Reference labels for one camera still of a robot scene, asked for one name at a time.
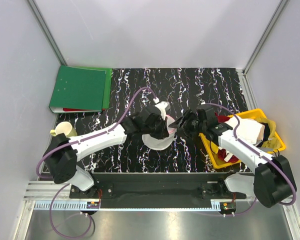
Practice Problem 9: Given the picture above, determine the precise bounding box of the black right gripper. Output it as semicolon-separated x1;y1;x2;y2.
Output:
169;109;207;141

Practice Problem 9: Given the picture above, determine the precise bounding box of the white pink mesh laundry bag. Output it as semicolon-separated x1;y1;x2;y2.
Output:
141;114;177;151

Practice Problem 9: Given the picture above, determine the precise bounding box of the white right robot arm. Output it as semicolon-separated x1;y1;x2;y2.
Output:
169;103;297;208

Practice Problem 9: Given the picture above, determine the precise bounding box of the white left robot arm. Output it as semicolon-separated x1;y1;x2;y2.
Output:
43;101;175;198

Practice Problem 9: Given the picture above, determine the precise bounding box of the white garment in bin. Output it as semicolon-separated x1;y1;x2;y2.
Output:
235;116;265;146

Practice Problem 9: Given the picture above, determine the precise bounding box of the yellow plastic bin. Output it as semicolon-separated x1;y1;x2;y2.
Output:
199;108;286;169

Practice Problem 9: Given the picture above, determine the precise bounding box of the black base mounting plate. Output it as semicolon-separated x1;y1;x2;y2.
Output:
69;172;247;211

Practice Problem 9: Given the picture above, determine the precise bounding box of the cream yellow mug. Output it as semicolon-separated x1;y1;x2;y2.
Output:
50;121;78;138

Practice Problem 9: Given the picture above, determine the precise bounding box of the red folder under binder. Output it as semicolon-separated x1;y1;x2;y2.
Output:
62;108;106;113

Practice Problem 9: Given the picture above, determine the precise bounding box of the green ring binder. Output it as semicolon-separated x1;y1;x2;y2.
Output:
49;65;113;114

